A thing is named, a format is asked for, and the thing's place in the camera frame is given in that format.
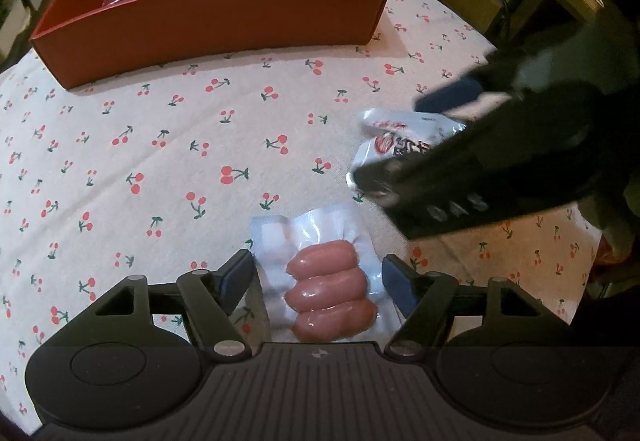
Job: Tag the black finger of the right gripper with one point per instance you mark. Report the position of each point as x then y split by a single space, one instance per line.
496 76
399 181

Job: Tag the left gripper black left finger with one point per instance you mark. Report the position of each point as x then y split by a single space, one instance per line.
209 298

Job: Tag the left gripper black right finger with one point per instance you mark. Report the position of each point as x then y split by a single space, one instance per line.
423 300

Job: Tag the white chicken gizzard packet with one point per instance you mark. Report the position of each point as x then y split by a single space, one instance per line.
391 133

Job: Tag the vacuum packed pink sausages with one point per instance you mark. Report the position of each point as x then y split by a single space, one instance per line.
320 279

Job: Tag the cherry print tablecloth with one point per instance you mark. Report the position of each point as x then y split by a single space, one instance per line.
161 171

